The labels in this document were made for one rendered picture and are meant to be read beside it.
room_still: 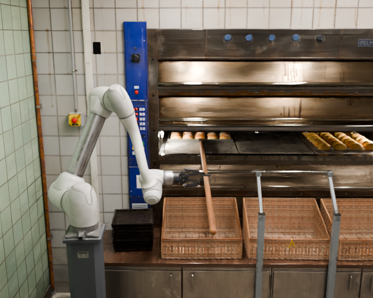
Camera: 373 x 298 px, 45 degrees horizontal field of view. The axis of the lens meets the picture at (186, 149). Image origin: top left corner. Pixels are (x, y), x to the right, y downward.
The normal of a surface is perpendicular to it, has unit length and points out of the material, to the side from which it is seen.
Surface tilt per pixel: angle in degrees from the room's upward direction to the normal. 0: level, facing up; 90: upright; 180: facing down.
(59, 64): 90
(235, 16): 90
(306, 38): 89
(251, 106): 70
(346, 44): 92
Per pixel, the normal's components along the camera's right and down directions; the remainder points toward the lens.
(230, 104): -0.01, -0.10
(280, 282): -0.01, 0.25
